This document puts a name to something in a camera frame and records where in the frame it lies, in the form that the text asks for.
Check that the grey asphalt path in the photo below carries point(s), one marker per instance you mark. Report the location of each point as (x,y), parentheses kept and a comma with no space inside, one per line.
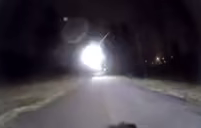
(104,103)

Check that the bright street lamp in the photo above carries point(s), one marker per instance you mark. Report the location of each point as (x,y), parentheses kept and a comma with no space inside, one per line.
(92,56)

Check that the robot's own part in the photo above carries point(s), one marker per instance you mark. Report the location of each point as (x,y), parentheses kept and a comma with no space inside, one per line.
(123,125)

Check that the grass verge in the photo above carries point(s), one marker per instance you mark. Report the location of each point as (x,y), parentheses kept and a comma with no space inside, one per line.
(24,95)
(178,88)

